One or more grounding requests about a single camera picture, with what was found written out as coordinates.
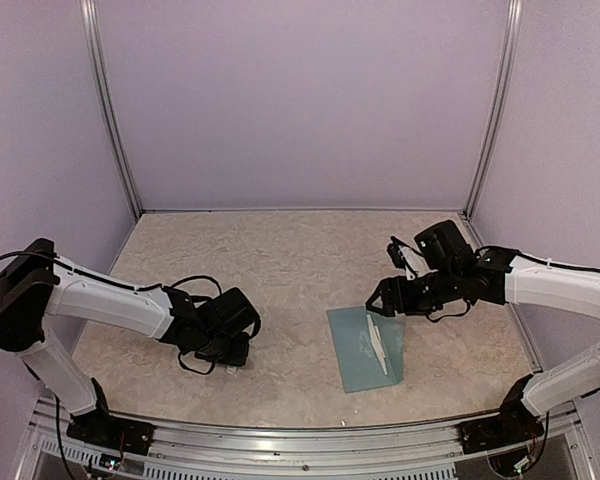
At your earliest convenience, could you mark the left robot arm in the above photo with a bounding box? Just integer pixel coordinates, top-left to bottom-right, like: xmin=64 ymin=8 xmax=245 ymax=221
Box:
xmin=0 ymin=238 xmax=261 ymax=445

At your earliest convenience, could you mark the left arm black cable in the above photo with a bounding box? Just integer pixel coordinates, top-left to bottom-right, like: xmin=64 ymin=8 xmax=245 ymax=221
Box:
xmin=0 ymin=249 xmax=261 ymax=376

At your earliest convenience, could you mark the teal blue envelope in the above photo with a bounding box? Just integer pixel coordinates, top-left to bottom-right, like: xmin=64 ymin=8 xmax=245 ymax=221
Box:
xmin=327 ymin=307 xmax=405 ymax=394

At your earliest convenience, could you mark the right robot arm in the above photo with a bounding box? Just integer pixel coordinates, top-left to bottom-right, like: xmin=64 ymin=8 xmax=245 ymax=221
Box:
xmin=365 ymin=220 xmax=600 ymax=444

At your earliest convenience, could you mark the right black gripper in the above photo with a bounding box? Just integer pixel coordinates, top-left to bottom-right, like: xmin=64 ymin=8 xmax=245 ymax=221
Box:
xmin=365 ymin=265 xmax=462 ymax=317

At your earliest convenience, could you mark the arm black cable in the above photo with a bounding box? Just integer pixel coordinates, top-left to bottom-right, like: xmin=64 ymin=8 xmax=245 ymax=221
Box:
xmin=427 ymin=244 xmax=600 ymax=321
xmin=0 ymin=249 xmax=261 ymax=376

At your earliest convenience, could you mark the white letter sheet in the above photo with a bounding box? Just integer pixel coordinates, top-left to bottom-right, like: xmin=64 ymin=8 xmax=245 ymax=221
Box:
xmin=366 ymin=313 xmax=388 ymax=376

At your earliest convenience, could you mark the right aluminium frame post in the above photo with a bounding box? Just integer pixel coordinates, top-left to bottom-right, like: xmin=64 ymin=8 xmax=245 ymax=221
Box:
xmin=463 ymin=0 xmax=524 ymax=222

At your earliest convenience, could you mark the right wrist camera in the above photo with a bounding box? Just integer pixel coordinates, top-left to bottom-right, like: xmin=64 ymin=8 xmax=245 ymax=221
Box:
xmin=387 ymin=236 xmax=429 ymax=280

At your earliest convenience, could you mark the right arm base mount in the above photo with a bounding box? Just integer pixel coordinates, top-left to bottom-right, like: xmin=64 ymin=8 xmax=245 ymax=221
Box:
xmin=458 ymin=374 xmax=545 ymax=454

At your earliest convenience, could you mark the left aluminium frame post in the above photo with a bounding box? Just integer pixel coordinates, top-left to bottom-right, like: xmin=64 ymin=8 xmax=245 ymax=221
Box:
xmin=80 ymin=0 xmax=144 ymax=221

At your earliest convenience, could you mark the aluminium frame post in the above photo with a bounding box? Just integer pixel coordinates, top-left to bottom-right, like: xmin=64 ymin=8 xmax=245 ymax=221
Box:
xmin=80 ymin=0 xmax=144 ymax=221
xmin=463 ymin=0 xmax=524 ymax=222

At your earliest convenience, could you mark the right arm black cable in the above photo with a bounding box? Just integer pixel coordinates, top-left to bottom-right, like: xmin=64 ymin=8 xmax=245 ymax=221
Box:
xmin=427 ymin=244 xmax=600 ymax=321

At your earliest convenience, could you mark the front aluminium rail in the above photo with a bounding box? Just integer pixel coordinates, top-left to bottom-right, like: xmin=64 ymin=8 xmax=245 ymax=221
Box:
xmin=11 ymin=399 xmax=600 ymax=479

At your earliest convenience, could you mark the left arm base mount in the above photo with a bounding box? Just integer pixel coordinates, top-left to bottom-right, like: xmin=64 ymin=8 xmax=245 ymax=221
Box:
xmin=67 ymin=378 xmax=155 ymax=456

